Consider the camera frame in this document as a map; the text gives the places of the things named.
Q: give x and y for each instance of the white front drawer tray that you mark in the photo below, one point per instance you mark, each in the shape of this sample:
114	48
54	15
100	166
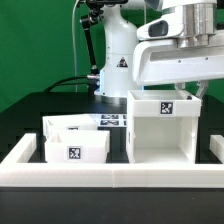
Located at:
79	146

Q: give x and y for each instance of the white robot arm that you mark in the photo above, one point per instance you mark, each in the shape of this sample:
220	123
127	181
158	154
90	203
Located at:
121	23

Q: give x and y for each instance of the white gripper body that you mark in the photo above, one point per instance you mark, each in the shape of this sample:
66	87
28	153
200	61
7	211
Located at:
177	51

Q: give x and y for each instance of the white drawer cabinet box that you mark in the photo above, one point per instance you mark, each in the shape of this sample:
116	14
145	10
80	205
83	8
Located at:
162	126

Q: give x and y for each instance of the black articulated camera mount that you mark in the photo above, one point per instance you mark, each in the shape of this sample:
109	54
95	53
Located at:
90	36

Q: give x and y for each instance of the white fence frame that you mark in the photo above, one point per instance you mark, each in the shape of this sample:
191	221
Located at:
17	171

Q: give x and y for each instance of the white drawer tray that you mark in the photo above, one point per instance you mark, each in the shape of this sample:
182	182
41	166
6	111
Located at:
67	122
79	146

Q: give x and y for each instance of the white marker tag sheet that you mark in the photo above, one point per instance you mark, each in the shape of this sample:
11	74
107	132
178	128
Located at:
109	120

